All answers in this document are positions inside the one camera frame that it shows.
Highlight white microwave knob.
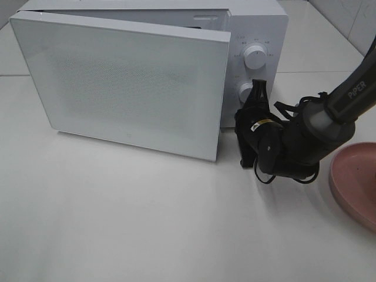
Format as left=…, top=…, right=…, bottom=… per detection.
left=241, top=42, right=268, bottom=70
left=238, top=82, right=253, bottom=103

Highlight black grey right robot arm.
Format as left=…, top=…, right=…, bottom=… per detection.
left=234, top=43, right=375, bottom=184

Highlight white lower microwave knob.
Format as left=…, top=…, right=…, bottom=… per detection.
left=238, top=82, right=253, bottom=103

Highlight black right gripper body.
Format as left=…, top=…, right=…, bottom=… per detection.
left=234, top=100, right=283, bottom=169

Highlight white microwave door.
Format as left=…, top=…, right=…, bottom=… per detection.
left=10, top=11, right=231, bottom=161

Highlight white upper microwave knob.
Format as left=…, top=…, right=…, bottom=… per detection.
left=241, top=42, right=268, bottom=70

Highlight white microwave oven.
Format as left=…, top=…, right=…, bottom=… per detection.
left=10, top=1, right=288, bottom=128

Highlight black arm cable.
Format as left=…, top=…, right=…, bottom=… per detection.
left=253, top=91, right=330, bottom=185

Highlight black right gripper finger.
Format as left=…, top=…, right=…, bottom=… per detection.
left=250, top=79, right=261, bottom=101
left=260, top=80, right=268, bottom=102

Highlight pink round plate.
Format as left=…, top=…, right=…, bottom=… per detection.
left=329, top=142, right=375, bottom=233

